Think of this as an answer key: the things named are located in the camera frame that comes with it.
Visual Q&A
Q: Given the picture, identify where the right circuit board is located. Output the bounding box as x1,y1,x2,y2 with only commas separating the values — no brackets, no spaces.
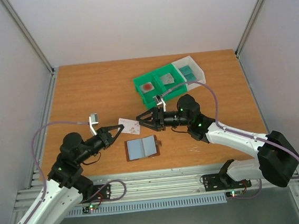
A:
226,190,246,198

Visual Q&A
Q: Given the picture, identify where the aluminium frame post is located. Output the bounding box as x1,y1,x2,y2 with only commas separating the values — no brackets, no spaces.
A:
235,0,266,59
0,0,54,75

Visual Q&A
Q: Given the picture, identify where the left aluminium frame post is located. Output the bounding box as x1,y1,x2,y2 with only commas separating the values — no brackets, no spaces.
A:
0,0,54,75

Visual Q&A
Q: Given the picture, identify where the green middle bin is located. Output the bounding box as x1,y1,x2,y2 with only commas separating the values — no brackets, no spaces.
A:
152,64,187,101

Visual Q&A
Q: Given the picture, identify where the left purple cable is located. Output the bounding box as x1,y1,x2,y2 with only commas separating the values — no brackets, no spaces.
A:
0,118,102,224

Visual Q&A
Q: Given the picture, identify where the green left bin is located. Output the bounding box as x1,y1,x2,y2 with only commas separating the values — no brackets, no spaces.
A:
133,73,165,109

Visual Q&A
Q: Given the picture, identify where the teal card in white bin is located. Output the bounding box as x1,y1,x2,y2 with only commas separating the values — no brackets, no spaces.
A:
184,73,197,82

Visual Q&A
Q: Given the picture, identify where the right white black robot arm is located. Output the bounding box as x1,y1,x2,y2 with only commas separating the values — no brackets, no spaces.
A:
136,94,299,189

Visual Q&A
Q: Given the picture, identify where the circuit board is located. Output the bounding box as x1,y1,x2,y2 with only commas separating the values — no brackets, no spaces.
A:
226,190,246,198
82,204,99,214

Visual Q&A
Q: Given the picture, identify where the right aluminium frame post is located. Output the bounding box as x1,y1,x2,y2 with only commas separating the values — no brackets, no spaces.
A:
235,0,266,59

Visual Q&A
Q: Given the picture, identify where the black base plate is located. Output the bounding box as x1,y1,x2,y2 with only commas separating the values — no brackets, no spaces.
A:
199,173,252,192
81,184,111,203

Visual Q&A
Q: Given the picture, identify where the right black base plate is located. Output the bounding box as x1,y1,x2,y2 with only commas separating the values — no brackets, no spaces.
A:
199,173,252,192

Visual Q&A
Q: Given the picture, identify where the left circuit board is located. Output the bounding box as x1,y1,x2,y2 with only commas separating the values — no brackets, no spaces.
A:
82,204,99,214

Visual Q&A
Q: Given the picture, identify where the grey slotted cable duct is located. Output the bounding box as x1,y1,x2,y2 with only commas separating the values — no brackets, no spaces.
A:
66,193,227,218

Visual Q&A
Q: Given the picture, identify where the white card with red print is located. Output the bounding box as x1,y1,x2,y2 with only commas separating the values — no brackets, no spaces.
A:
160,73,175,85

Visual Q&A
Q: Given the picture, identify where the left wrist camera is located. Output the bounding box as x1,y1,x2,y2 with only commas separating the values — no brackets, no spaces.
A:
88,113,99,136

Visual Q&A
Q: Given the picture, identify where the white bin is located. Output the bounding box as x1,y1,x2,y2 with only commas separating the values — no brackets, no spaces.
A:
172,56,206,84

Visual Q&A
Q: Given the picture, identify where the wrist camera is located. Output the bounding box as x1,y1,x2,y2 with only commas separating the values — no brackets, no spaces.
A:
88,113,99,136
153,95,167,112

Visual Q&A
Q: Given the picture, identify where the green bin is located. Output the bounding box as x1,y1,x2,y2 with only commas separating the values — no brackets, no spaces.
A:
152,64,187,101
133,73,165,109

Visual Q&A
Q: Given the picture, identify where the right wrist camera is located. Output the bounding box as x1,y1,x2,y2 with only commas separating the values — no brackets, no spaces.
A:
153,95,167,112

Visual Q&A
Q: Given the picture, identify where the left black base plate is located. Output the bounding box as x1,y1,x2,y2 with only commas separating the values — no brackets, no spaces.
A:
81,184,111,203

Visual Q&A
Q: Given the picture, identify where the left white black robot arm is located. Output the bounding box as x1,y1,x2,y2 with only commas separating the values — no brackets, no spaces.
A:
17,124,124,224

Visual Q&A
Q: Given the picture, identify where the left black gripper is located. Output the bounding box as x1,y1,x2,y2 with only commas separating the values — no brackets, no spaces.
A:
74,124,128,164

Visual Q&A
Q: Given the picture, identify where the grey card with red dot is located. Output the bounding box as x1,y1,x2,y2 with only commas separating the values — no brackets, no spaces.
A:
139,82,155,94

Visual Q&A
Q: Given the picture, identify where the aluminium front rail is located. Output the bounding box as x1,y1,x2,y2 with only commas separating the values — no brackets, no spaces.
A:
10,155,299,213

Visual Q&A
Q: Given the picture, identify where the brown leather card holder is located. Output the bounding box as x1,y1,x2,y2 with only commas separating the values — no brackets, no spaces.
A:
124,135,162,162

